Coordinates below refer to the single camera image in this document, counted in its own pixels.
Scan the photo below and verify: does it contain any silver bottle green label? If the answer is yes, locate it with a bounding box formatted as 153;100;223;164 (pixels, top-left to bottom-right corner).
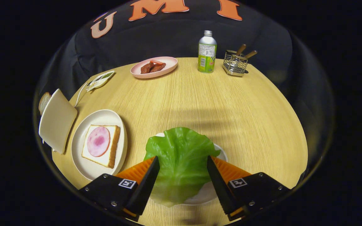
198;30;217;74

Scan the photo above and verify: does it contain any pink ham slice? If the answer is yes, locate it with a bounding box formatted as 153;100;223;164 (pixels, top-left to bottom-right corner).
87;126;111;157

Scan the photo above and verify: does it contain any white toaster cable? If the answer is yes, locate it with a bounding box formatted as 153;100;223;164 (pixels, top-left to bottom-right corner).
74;82;89;108

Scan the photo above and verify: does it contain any curved white dish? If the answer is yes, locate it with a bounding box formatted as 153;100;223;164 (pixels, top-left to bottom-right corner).
154;132;228;206

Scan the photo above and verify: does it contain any white toaster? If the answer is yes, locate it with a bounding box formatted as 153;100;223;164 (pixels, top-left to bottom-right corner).
38;89;78;154

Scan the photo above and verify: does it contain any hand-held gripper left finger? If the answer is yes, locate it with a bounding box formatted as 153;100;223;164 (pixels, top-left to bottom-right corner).
79;156;160;222

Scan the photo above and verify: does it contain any bread slice under ham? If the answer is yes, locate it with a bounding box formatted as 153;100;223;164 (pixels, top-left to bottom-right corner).
81;125;121;169

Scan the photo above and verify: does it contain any pink plate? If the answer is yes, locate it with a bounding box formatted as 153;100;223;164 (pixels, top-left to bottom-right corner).
130;56;178;79

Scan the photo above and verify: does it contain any black backdrop cloth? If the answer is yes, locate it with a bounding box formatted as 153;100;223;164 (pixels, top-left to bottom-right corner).
35;0;334;126

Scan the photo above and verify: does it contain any round white plate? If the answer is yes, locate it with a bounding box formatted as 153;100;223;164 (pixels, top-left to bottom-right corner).
71;109;128;181

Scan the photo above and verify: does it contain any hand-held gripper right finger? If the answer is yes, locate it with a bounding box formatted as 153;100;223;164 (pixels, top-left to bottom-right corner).
207;155;291;221

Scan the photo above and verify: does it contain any plain bread slice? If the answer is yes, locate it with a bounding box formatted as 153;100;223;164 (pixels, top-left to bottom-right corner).
38;92;52;116

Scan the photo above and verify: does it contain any wire cutlery holder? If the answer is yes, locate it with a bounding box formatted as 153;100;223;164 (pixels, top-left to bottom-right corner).
222;50;249;77

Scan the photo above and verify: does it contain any green lettuce leaf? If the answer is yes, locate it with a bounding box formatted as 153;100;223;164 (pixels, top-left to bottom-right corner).
144;127;221;207

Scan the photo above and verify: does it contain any divided white condiment tray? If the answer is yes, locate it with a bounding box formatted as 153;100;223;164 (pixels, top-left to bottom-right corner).
86;71;115;92

